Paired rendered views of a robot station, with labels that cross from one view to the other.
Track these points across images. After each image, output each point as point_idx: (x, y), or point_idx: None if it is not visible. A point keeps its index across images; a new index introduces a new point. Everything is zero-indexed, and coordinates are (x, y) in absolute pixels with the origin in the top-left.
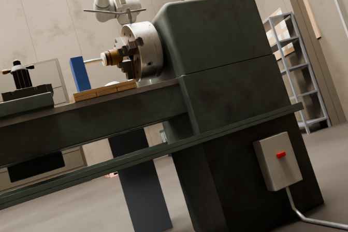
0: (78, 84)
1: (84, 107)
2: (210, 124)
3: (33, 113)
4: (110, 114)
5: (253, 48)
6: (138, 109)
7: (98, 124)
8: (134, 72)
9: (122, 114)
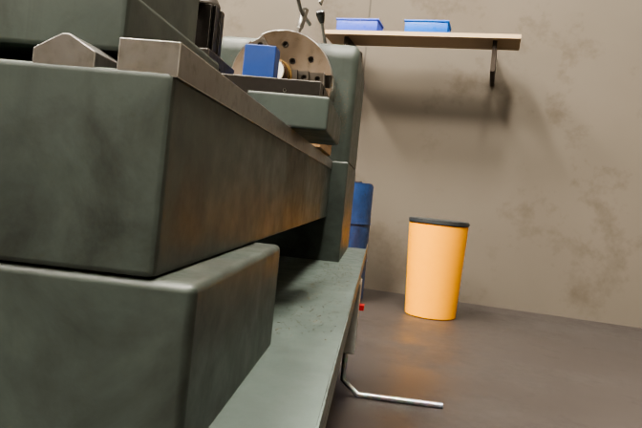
0: None
1: (314, 160)
2: (341, 245)
3: (306, 141)
4: (316, 187)
5: (355, 156)
6: (321, 191)
7: (312, 198)
8: None
9: (318, 192)
